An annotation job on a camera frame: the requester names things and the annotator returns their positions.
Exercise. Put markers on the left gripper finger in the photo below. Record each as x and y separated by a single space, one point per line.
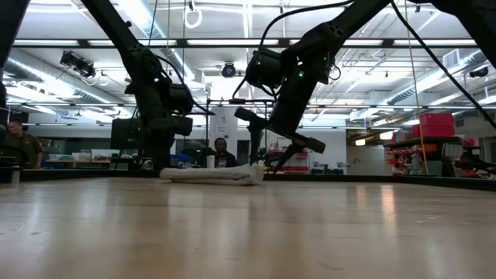
160 155

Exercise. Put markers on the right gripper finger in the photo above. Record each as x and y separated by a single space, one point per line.
290 151
256 143

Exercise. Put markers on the grey microfiber towel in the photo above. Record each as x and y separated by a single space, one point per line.
213 176

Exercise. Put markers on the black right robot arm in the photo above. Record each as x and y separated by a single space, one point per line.
348 19

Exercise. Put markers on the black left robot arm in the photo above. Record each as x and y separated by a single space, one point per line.
116 31

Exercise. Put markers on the person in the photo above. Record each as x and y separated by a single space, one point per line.
222 155
23 145

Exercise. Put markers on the black monitor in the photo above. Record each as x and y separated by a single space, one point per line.
124 133

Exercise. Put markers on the black overhead crossbar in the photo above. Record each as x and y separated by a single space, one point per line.
85 43

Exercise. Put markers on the storage shelf rack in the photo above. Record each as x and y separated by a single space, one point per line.
422 155

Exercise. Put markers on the red plastic crate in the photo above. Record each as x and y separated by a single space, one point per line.
434 130
437 119

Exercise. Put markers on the black chair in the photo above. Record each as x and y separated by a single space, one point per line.
11 159

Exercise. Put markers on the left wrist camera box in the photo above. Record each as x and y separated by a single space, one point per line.
181 98

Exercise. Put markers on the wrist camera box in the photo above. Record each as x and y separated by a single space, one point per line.
263 67
181 98

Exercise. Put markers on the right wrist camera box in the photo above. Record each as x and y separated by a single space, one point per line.
263 67

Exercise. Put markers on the black aluminium table frame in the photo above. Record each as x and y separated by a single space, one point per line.
348 178

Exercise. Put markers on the black ceiling camera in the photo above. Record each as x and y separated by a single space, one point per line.
79 64
479 72
228 70

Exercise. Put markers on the silver ceiling duct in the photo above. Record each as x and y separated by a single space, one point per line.
50 79
434 77

